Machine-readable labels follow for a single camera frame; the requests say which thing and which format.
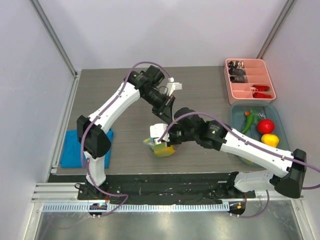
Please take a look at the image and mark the pink compartment tray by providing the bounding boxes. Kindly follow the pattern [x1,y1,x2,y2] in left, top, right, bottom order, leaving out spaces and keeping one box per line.
[224,58,276,105]

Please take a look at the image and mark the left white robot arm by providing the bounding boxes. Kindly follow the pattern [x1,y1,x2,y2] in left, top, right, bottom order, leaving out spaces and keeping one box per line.
[76,62,182,200]

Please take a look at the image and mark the red clips in tray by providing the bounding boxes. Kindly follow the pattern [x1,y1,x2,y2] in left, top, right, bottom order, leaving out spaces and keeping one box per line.
[250,84,273,99]

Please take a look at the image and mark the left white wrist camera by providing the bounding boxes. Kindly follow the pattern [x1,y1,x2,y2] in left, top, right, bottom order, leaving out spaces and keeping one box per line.
[166,77,183,96]

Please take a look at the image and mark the blue fruit bin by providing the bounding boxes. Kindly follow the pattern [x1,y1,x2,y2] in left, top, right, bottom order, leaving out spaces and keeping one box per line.
[230,100,290,151]

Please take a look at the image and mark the green chili pepper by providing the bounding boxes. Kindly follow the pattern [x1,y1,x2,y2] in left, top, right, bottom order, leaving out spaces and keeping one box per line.
[241,110,261,134]

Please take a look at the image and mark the white slotted cable duct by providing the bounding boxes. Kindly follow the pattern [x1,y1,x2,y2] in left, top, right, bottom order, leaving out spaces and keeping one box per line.
[42,202,230,213]

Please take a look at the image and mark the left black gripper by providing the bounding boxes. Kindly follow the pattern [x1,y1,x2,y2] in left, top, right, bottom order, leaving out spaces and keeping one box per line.
[142,89,176,124]

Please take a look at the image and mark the clear zip top bag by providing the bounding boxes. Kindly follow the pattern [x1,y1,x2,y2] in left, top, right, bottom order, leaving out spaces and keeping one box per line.
[143,138,178,153]

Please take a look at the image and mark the yellow bell pepper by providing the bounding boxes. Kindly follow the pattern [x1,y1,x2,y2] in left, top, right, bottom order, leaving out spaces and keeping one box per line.
[261,133,280,148]

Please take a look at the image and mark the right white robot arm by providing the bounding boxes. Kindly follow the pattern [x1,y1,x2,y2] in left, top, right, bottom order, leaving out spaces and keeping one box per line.
[159,107,307,199]

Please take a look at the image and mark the black parts in tray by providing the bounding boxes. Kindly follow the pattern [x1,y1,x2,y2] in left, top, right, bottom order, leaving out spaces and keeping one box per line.
[227,60,246,84]

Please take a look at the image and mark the blue folded cloth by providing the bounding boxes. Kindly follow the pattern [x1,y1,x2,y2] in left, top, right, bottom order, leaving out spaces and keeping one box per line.
[59,128,115,169]

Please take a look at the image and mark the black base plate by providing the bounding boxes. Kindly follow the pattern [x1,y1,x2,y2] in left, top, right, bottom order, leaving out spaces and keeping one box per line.
[74,173,256,205]

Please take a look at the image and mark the orange green mango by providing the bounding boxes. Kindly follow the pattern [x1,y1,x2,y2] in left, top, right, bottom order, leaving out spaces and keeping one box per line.
[153,146,176,158]

